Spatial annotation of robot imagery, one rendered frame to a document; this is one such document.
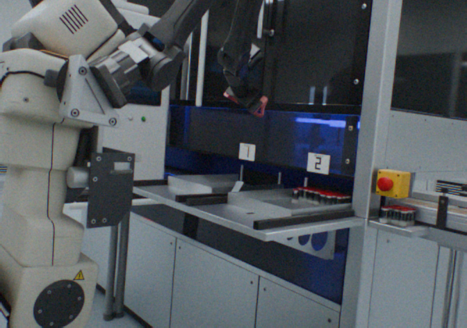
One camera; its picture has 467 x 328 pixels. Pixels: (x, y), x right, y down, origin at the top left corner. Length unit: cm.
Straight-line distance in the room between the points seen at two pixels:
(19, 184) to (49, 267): 18
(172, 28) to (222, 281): 119
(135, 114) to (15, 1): 477
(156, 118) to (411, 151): 106
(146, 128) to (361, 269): 107
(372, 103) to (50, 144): 86
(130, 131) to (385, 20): 110
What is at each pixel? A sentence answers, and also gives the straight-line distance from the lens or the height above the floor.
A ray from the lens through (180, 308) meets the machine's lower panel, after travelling 212.
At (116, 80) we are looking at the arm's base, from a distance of 83.
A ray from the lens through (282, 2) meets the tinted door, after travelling 164.
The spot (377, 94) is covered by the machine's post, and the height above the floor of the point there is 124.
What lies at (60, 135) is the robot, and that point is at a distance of 98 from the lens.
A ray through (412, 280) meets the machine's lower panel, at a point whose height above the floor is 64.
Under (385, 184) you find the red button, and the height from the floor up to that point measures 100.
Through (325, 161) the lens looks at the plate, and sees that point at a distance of 141.
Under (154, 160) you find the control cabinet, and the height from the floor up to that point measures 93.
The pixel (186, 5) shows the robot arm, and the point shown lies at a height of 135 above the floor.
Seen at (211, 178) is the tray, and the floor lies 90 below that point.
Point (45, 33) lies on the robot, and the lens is 96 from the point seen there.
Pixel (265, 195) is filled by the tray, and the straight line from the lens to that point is 146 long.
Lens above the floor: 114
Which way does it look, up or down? 4 degrees down
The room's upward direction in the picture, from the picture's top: 5 degrees clockwise
